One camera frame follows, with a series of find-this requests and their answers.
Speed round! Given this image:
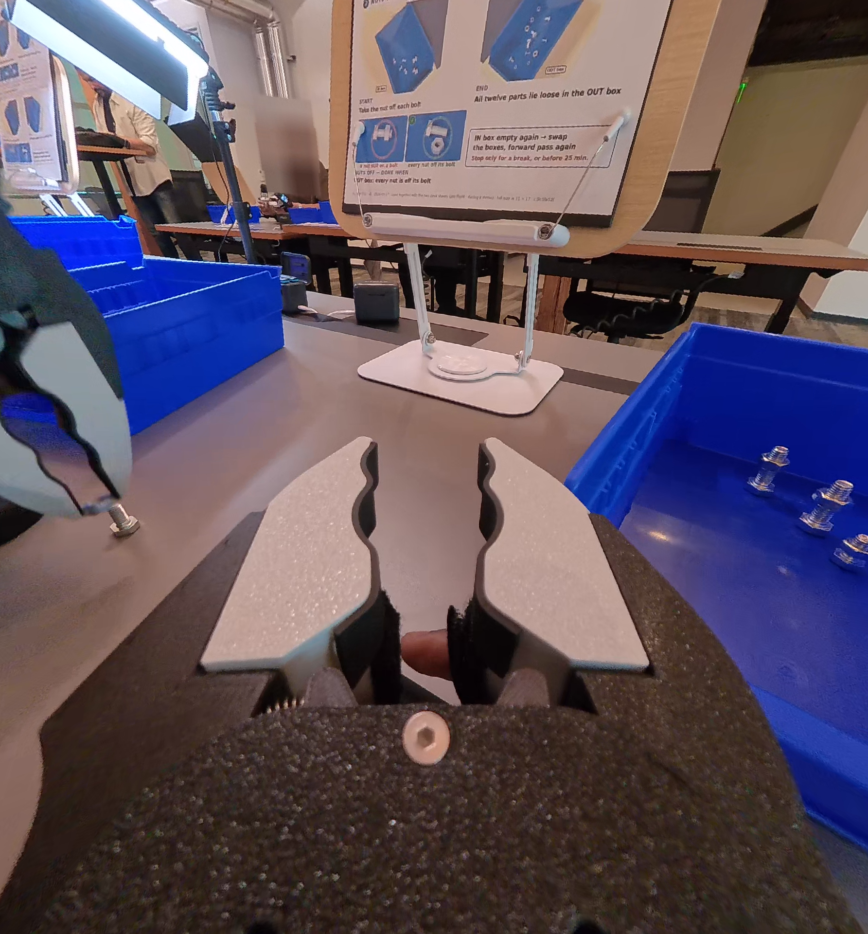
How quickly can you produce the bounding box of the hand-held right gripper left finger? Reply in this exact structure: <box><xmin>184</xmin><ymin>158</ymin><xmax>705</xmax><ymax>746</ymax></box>
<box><xmin>200</xmin><ymin>436</ymin><xmax>387</xmax><ymax>692</ymax></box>

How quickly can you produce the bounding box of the black device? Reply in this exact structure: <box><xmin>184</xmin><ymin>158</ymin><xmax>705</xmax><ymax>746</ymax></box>
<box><xmin>280</xmin><ymin>251</ymin><xmax>312</xmax><ymax>315</ymax></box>

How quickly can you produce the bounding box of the dark grey box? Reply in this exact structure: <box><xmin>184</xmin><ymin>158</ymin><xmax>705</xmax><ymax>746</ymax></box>
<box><xmin>353</xmin><ymin>282</ymin><xmax>405</xmax><ymax>326</ymax></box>

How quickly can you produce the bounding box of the instruction sign board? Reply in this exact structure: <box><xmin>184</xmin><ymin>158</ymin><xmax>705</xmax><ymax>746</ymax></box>
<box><xmin>329</xmin><ymin>0</ymin><xmax>712</xmax><ymax>258</ymax></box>

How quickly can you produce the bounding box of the black light stand pole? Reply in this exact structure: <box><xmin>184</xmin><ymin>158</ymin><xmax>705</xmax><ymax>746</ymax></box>
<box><xmin>199</xmin><ymin>68</ymin><xmax>261</xmax><ymax>265</ymax></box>

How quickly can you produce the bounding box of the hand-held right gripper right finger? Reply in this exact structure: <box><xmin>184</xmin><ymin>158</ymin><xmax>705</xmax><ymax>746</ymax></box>
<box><xmin>475</xmin><ymin>438</ymin><xmax>652</xmax><ymax>703</ymax></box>

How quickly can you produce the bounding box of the person's right hand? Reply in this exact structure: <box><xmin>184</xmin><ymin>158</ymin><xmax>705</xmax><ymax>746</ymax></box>
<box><xmin>402</xmin><ymin>629</ymin><xmax>451</xmax><ymax>677</ymax></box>

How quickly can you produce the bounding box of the wooden office desk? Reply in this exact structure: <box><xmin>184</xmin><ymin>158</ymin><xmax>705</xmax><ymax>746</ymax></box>
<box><xmin>609</xmin><ymin>231</ymin><xmax>868</xmax><ymax>334</ymax></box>
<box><xmin>154</xmin><ymin>217</ymin><xmax>349</xmax><ymax>293</ymax></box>

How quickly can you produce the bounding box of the studio light panel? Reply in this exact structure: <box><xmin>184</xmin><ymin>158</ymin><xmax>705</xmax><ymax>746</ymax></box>
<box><xmin>9</xmin><ymin>0</ymin><xmax>213</xmax><ymax>129</ymax></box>

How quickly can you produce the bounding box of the black office chair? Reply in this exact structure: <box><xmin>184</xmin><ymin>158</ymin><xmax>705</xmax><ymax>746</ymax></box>
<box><xmin>561</xmin><ymin>288</ymin><xmax>688</xmax><ymax>344</ymax></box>

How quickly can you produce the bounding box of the printed instruction sheet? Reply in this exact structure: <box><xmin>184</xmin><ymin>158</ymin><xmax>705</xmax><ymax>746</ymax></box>
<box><xmin>0</xmin><ymin>0</ymin><xmax>79</xmax><ymax>185</ymax></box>
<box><xmin>342</xmin><ymin>0</ymin><xmax>674</xmax><ymax>227</ymax></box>

